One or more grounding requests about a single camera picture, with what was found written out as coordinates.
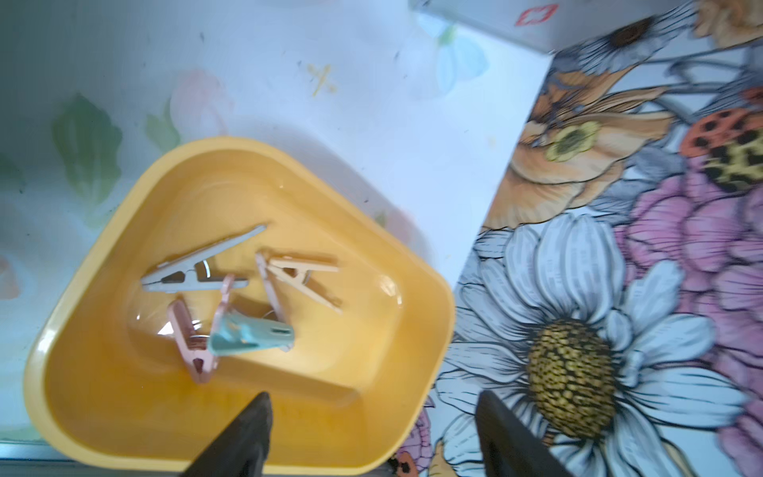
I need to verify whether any yellow plastic tray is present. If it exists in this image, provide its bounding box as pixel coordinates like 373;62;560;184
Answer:
24;137;455;475

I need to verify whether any teal plastic clothespin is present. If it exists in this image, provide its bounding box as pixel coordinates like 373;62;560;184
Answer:
208;312;295;357

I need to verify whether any silver metal case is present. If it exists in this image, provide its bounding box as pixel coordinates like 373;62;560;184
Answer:
409;0;681;53

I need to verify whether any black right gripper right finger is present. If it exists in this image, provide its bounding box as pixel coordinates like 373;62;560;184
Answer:
475;391;572;477

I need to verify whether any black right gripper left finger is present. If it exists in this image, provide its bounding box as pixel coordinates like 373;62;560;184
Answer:
181;392;273;477

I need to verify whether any pink clothespin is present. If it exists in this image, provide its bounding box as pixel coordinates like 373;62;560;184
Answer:
256;252;290;325
167;274;236;385

